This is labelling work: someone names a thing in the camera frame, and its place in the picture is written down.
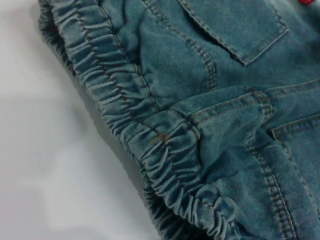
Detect blue denim shorts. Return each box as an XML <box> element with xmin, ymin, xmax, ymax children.
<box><xmin>36</xmin><ymin>0</ymin><xmax>320</xmax><ymax>240</ymax></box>

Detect white tablecloth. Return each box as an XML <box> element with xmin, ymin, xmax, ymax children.
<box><xmin>0</xmin><ymin>0</ymin><xmax>176</xmax><ymax>240</ymax></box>

